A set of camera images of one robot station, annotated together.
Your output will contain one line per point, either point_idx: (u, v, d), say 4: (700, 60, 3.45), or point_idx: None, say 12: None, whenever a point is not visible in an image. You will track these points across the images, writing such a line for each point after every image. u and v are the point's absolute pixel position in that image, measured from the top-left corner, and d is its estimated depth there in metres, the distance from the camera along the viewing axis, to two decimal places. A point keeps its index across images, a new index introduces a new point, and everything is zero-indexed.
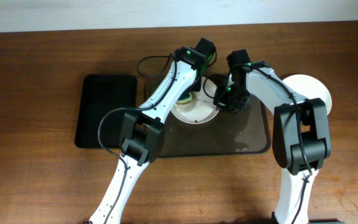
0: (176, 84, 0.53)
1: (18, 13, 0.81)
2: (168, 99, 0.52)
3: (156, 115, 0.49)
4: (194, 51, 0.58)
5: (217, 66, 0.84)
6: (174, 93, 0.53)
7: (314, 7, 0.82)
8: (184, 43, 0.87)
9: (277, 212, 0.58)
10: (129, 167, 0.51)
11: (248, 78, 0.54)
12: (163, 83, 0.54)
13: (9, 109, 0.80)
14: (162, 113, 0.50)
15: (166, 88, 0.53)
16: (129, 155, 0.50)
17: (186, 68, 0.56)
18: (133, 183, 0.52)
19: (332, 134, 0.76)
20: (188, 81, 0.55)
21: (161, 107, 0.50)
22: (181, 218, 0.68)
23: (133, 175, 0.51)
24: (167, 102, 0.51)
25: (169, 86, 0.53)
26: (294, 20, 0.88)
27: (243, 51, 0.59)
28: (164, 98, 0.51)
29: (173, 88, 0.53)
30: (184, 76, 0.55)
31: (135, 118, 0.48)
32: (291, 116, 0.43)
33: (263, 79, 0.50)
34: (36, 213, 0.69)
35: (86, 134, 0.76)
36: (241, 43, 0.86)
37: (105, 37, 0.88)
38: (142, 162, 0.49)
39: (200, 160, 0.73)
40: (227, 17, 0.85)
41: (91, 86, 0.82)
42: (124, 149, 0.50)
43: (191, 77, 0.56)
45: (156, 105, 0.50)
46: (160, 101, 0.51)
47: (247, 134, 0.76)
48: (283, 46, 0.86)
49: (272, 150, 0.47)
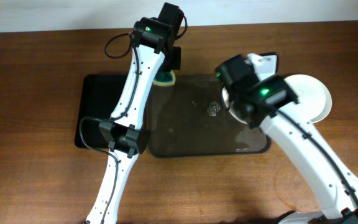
0: (142, 79, 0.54)
1: (18, 14, 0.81)
2: (137, 99, 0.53)
3: (129, 121, 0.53)
4: (156, 25, 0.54)
5: (217, 67, 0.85)
6: (142, 89, 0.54)
7: (315, 7, 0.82)
8: (184, 43, 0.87)
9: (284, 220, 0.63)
10: (120, 160, 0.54)
11: (274, 125, 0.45)
12: (128, 80, 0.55)
13: (9, 109, 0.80)
14: (133, 116, 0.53)
15: (132, 85, 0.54)
16: (118, 150, 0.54)
17: (149, 56, 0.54)
18: (125, 176, 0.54)
19: (331, 134, 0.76)
20: (154, 70, 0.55)
21: (133, 111, 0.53)
22: (181, 218, 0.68)
23: (124, 168, 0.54)
24: (137, 102, 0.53)
25: (136, 82, 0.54)
26: (295, 20, 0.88)
27: (236, 63, 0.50)
28: (132, 99, 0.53)
29: (140, 84, 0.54)
30: (148, 65, 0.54)
31: (109, 127, 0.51)
32: (352, 219, 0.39)
33: (293, 133, 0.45)
34: (36, 213, 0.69)
35: (86, 134, 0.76)
36: (241, 43, 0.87)
37: (105, 37, 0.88)
38: (132, 154, 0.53)
39: (199, 160, 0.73)
40: (228, 17, 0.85)
41: (92, 87, 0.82)
42: (112, 146, 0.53)
43: (156, 62, 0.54)
45: (127, 111, 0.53)
46: (130, 105, 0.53)
47: (247, 133, 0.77)
48: (283, 47, 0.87)
49: None
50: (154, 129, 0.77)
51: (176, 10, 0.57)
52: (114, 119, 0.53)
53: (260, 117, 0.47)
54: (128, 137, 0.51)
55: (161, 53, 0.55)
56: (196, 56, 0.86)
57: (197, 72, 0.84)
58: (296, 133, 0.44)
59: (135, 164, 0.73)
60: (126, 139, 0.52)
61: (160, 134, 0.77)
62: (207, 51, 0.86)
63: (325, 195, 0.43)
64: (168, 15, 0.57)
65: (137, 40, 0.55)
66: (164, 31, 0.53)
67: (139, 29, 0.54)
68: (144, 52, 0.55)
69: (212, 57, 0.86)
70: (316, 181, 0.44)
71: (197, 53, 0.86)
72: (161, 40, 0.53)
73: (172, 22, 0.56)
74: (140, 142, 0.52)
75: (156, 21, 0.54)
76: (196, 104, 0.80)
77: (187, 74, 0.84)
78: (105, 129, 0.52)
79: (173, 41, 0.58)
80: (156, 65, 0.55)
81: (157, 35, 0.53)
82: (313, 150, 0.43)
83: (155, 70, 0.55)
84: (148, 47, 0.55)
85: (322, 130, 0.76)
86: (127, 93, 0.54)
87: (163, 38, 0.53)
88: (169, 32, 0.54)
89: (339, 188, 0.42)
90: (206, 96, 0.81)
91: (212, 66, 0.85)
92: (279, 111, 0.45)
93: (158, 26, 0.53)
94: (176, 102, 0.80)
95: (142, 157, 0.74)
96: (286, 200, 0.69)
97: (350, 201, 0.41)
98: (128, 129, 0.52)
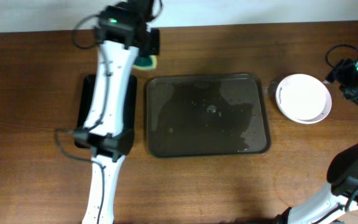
0: (113, 82, 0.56)
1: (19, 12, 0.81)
2: (110, 105, 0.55)
3: (105, 126, 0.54)
4: (121, 17, 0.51)
5: (217, 66, 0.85)
6: (115, 91, 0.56)
7: (313, 7, 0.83)
8: (184, 43, 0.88)
9: (291, 212, 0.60)
10: (105, 166, 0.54)
11: None
12: (100, 82, 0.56)
13: (9, 109, 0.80)
14: (109, 121, 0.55)
15: (105, 88, 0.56)
16: (100, 155, 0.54)
17: (116, 56, 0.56)
18: (112, 180, 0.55)
19: (332, 134, 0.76)
20: (124, 69, 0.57)
21: (109, 116, 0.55)
22: (181, 218, 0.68)
23: (110, 172, 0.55)
24: (110, 109, 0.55)
25: (107, 85, 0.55)
26: (295, 20, 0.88)
27: None
28: (106, 101, 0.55)
29: (112, 86, 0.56)
30: (118, 66, 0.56)
31: (83, 137, 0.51)
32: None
33: None
34: (37, 212, 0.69)
35: None
36: (241, 43, 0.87)
37: None
38: (116, 158, 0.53)
39: (200, 160, 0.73)
40: (228, 17, 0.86)
41: (92, 87, 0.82)
42: (94, 152, 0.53)
43: (126, 61, 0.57)
45: (102, 118, 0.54)
46: (105, 111, 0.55)
47: (247, 134, 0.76)
48: (283, 46, 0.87)
49: (333, 163, 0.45)
50: (155, 129, 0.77)
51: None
52: (89, 127, 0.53)
53: None
54: (107, 145, 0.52)
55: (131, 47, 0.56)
56: (197, 56, 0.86)
57: (197, 71, 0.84)
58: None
59: (135, 164, 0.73)
60: (106, 145, 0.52)
61: (160, 134, 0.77)
62: (207, 50, 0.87)
63: None
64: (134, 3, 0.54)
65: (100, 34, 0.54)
66: (131, 22, 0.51)
67: (102, 20, 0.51)
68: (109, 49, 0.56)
69: (212, 56, 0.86)
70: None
71: (198, 53, 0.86)
72: (128, 31, 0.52)
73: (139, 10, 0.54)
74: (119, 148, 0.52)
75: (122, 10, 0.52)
76: (196, 104, 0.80)
77: (188, 74, 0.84)
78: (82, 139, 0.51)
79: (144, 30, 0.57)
80: (127, 63, 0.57)
81: (125, 28, 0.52)
82: None
83: (126, 68, 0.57)
84: (114, 44, 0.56)
85: (322, 130, 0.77)
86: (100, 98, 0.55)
87: (132, 31, 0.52)
88: (138, 22, 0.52)
89: None
90: (206, 96, 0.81)
91: (212, 66, 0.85)
92: None
93: (123, 17, 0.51)
94: (177, 102, 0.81)
95: (142, 157, 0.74)
96: (286, 200, 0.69)
97: None
98: (105, 138, 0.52)
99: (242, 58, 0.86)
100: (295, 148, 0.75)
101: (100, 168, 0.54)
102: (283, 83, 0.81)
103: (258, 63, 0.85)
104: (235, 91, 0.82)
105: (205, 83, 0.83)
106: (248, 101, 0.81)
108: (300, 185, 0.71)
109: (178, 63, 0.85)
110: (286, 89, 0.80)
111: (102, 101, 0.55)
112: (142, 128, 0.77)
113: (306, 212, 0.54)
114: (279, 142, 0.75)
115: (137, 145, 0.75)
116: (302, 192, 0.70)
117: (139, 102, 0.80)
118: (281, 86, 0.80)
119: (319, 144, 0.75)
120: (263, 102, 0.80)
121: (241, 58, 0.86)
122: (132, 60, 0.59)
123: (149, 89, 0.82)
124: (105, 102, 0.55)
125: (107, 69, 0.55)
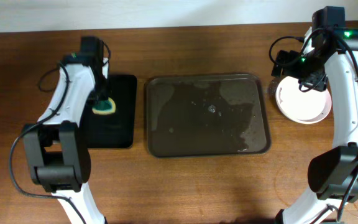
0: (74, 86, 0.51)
1: (22, 12, 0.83)
2: (69, 101, 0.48)
3: (61, 118, 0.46)
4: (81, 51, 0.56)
5: (217, 66, 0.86)
6: (73, 93, 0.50)
7: (309, 7, 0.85)
8: (184, 43, 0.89)
9: (284, 213, 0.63)
10: (70, 196, 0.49)
11: (338, 60, 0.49)
12: (58, 88, 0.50)
13: (9, 109, 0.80)
14: (65, 116, 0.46)
15: (63, 92, 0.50)
16: (60, 190, 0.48)
17: (78, 67, 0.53)
18: (84, 203, 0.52)
19: (331, 134, 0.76)
20: (85, 84, 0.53)
21: (66, 109, 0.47)
22: (181, 218, 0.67)
23: (78, 200, 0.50)
24: (70, 103, 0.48)
25: (66, 87, 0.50)
26: (292, 20, 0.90)
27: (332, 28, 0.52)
28: (64, 101, 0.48)
29: (71, 91, 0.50)
30: (79, 75, 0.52)
31: (36, 135, 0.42)
32: (352, 151, 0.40)
33: (348, 72, 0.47)
34: (37, 212, 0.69)
35: (85, 134, 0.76)
36: (240, 44, 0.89)
37: (106, 36, 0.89)
38: (78, 189, 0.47)
39: (200, 160, 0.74)
40: (227, 17, 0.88)
41: None
42: (49, 188, 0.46)
43: (86, 75, 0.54)
45: (58, 110, 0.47)
46: (62, 105, 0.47)
47: (247, 134, 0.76)
48: (282, 46, 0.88)
49: (313, 171, 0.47)
50: (155, 129, 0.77)
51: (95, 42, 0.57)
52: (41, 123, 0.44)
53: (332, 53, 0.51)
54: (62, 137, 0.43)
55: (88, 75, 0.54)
56: (196, 56, 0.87)
57: (197, 71, 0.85)
58: (352, 74, 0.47)
59: (135, 164, 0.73)
60: (59, 172, 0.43)
61: (160, 134, 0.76)
62: (206, 51, 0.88)
63: (342, 130, 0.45)
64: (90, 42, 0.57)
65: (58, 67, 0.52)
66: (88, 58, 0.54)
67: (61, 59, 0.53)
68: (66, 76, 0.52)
69: (212, 56, 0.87)
70: (344, 116, 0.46)
71: (197, 53, 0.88)
72: (84, 63, 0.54)
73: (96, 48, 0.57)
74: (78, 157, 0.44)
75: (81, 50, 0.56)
76: (196, 104, 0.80)
77: (188, 74, 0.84)
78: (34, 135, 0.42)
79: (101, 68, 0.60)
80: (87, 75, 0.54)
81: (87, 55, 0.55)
82: (357, 89, 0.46)
83: (87, 86, 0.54)
84: (74, 66, 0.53)
85: (322, 130, 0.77)
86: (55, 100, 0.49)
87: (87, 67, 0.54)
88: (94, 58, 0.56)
89: None
90: (206, 96, 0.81)
91: (211, 66, 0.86)
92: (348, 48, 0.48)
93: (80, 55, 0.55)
94: (177, 102, 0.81)
95: (142, 156, 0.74)
96: (286, 200, 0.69)
97: None
98: (61, 124, 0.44)
99: (242, 58, 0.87)
100: (295, 148, 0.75)
101: (66, 199, 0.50)
102: (283, 84, 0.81)
103: (257, 63, 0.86)
104: (235, 91, 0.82)
105: (206, 83, 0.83)
106: (248, 101, 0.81)
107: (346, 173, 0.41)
108: (300, 185, 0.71)
109: (178, 63, 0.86)
110: (287, 89, 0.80)
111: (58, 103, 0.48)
112: (142, 128, 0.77)
113: (300, 213, 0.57)
114: (279, 142, 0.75)
115: (137, 145, 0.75)
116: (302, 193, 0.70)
117: (139, 103, 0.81)
118: (281, 86, 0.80)
119: (319, 144, 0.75)
120: (262, 102, 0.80)
121: (240, 58, 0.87)
122: (89, 84, 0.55)
123: (150, 89, 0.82)
124: (62, 99, 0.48)
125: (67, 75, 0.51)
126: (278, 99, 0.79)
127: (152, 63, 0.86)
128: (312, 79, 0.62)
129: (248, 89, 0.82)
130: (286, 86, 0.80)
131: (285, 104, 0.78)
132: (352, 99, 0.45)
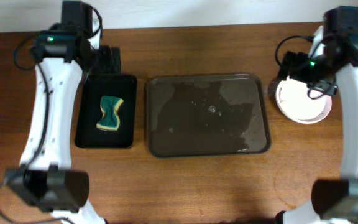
0: (55, 99, 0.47)
1: (23, 13, 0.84)
2: (53, 127, 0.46)
3: (46, 155, 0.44)
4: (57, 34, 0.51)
5: (217, 66, 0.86)
6: (56, 107, 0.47)
7: (309, 7, 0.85)
8: (184, 43, 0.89)
9: (285, 217, 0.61)
10: (68, 217, 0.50)
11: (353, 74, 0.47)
12: (39, 102, 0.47)
13: (9, 109, 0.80)
14: (51, 148, 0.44)
15: (44, 108, 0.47)
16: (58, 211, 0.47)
17: (58, 70, 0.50)
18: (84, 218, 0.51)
19: (331, 134, 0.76)
20: (68, 86, 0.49)
21: (50, 142, 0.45)
22: (182, 218, 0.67)
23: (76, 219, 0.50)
24: (54, 131, 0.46)
25: (48, 102, 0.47)
26: (291, 20, 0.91)
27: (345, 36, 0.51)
28: (48, 124, 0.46)
29: (51, 107, 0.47)
30: (59, 82, 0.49)
31: (22, 180, 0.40)
32: None
33: None
34: (36, 213, 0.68)
35: (86, 134, 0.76)
36: (241, 44, 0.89)
37: (107, 37, 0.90)
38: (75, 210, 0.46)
39: (200, 160, 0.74)
40: (227, 17, 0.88)
41: (92, 88, 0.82)
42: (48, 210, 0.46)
43: (68, 76, 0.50)
45: (41, 146, 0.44)
46: (45, 135, 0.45)
47: (247, 134, 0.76)
48: (282, 47, 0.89)
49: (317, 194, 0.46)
50: (155, 129, 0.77)
51: (78, 17, 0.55)
52: (27, 164, 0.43)
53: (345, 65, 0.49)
54: (51, 184, 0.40)
55: (74, 61, 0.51)
56: (197, 56, 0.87)
57: (197, 71, 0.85)
58: None
59: (135, 164, 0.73)
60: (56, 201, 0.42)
61: (160, 135, 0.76)
62: (206, 51, 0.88)
63: (353, 151, 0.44)
64: (72, 17, 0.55)
65: (39, 54, 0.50)
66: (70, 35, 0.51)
67: (39, 43, 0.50)
68: (50, 63, 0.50)
69: (212, 56, 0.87)
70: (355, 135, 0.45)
71: (197, 53, 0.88)
72: (66, 52, 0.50)
73: (80, 26, 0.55)
74: (68, 193, 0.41)
75: (62, 28, 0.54)
76: (196, 104, 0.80)
77: (187, 74, 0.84)
78: (20, 182, 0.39)
79: (88, 43, 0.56)
80: (69, 77, 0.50)
81: (63, 42, 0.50)
82: None
83: (70, 84, 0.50)
84: (55, 59, 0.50)
85: (322, 130, 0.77)
86: (37, 124, 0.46)
87: (70, 46, 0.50)
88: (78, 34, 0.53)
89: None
90: (206, 96, 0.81)
91: (212, 66, 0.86)
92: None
93: (60, 33, 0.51)
94: (177, 102, 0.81)
95: (143, 157, 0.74)
96: (286, 200, 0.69)
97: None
98: (48, 172, 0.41)
99: (242, 59, 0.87)
100: (296, 148, 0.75)
101: (64, 218, 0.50)
102: (283, 83, 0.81)
103: (257, 63, 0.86)
104: (235, 91, 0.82)
105: (206, 84, 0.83)
106: (248, 101, 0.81)
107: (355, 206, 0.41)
108: (300, 184, 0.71)
109: (179, 63, 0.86)
110: (287, 89, 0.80)
111: (41, 126, 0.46)
112: (142, 128, 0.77)
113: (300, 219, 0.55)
114: (279, 142, 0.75)
115: (137, 145, 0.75)
116: (302, 193, 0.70)
117: (139, 102, 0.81)
118: (281, 86, 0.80)
119: (319, 144, 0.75)
120: (262, 102, 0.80)
121: (240, 58, 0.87)
122: (75, 76, 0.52)
123: (149, 89, 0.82)
124: (45, 124, 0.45)
125: (46, 86, 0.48)
126: (278, 99, 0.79)
127: (152, 63, 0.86)
128: (322, 84, 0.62)
129: (249, 89, 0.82)
130: (286, 86, 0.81)
131: (284, 104, 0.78)
132: None
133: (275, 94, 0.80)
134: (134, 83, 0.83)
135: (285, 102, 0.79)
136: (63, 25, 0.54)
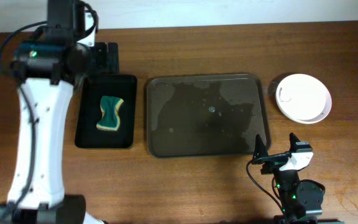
0: (42, 129, 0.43)
1: (23, 13, 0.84)
2: (42, 163, 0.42)
3: (36, 197, 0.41)
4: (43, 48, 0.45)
5: (217, 66, 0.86)
6: (45, 136, 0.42)
7: (307, 7, 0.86)
8: (184, 43, 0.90)
9: None
10: None
11: (284, 172, 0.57)
12: (25, 133, 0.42)
13: None
14: (40, 186, 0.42)
15: (30, 140, 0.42)
16: None
17: (43, 95, 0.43)
18: None
19: (332, 134, 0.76)
20: (56, 111, 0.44)
21: (40, 178, 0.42)
22: (181, 218, 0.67)
23: None
24: (43, 168, 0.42)
25: (33, 134, 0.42)
26: (290, 21, 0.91)
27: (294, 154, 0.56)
28: (36, 158, 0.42)
29: (40, 137, 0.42)
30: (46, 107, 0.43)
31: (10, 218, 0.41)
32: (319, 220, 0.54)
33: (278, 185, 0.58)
34: None
35: (86, 134, 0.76)
36: (240, 44, 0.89)
37: (107, 37, 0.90)
38: None
39: (200, 160, 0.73)
40: (227, 17, 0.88)
41: (92, 88, 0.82)
42: None
43: (57, 101, 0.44)
45: (30, 185, 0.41)
46: (34, 173, 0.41)
47: (248, 134, 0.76)
48: (281, 46, 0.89)
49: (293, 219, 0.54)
50: (155, 129, 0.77)
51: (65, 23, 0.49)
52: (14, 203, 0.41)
53: (284, 175, 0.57)
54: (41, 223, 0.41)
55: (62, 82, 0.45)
56: (197, 56, 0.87)
57: (197, 71, 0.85)
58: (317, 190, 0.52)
59: (136, 164, 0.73)
60: None
61: (160, 135, 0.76)
62: (207, 51, 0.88)
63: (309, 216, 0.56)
64: (60, 20, 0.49)
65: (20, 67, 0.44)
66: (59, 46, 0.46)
67: (22, 56, 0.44)
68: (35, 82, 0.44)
69: (212, 56, 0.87)
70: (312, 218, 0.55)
71: (197, 53, 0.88)
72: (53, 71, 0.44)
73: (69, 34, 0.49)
74: None
75: (49, 35, 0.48)
76: (196, 104, 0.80)
77: (187, 74, 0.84)
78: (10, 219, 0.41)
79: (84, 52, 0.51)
80: (58, 102, 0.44)
81: (49, 60, 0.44)
82: None
83: (58, 109, 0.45)
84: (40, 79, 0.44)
85: (322, 130, 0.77)
86: (25, 157, 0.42)
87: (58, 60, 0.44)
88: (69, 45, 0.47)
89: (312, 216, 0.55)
90: (206, 96, 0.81)
91: (211, 66, 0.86)
92: (280, 164, 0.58)
93: (46, 44, 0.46)
94: (176, 102, 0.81)
95: (142, 157, 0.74)
96: None
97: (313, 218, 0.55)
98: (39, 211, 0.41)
99: (242, 58, 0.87)
100: None
101: None
102: (282, 84, 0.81)
103: (257, 63, 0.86)
104: (235, 91, 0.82)
105: (206, 83, 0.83)
106: (248, 101, 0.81)
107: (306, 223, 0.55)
108: None
109: (178, 63, 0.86)
110: (286, 89, 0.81)
111: (29, 161, 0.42)
112: (142, 128, 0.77)
113: None
114: (279, 142, 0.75)
115: (137, 145, 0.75)
116: None
117: (139, 103, 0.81)
118: (280, 86, 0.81)
119: (319, 144, 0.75)
120: (263, 102, 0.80)
121: (240, 57, 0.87)
122: (64, 98, 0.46)
123: (149, 89, 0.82)
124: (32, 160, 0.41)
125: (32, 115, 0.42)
126: (276, 99, 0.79)
127: (152, 63, 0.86)
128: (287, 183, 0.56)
129: (249, 89, 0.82)
130: (286, 87, 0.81)
131: (284, 104, 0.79)
132: None
133: (275, 94, 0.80)
134: (134, 83, 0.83)
135: (284, 102, 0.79)
136: (49, 30, 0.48)
